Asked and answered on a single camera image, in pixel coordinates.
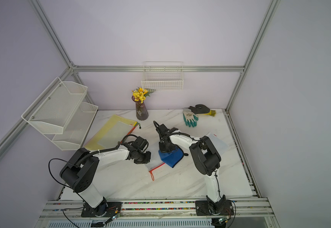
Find aluminium frame rail base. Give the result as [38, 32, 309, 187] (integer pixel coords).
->
[35, 198, 280, 228]

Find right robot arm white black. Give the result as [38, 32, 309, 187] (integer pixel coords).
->
[153, 121, 225, 205]

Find black yellow work glove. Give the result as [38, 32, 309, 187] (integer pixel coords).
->
[189, 104, 216, 116]

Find dark purple glass vase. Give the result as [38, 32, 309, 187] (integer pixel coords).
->
[132, 96, 149, 121]

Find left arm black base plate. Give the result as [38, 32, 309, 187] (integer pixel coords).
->
[81, 201, 122, 218]

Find yellow artificial flowers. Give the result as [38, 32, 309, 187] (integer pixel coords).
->
[132, 87, 153, 103]

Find red zipper mesh document bag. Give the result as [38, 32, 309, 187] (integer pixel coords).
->
[145, 142, 164, 181]

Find green white work glove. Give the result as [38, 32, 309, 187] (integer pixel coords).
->
[183, 108, 199, 127]

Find blue microfiber cleaning cloth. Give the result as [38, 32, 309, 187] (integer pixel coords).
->
[158, 147, 184, 168]

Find clear white mesh document bag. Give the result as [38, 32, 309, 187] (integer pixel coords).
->
[206, 133, 229, 156]

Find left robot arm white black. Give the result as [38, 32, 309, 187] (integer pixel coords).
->
[60, 135, 151, 209]

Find yellow mesh document bag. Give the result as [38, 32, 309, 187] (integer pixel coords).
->
[84, 115, 138, 151]

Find white two-tier mesh shelf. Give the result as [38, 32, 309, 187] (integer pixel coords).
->
[21, 78, 98, 151]

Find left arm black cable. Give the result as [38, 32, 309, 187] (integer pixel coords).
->
[48, 158, 86, 201]

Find white wire wall basket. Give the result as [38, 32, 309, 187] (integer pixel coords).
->
[141, 61, 184, 92]

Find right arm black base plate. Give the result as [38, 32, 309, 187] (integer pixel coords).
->
[195, 199, 235, 216]

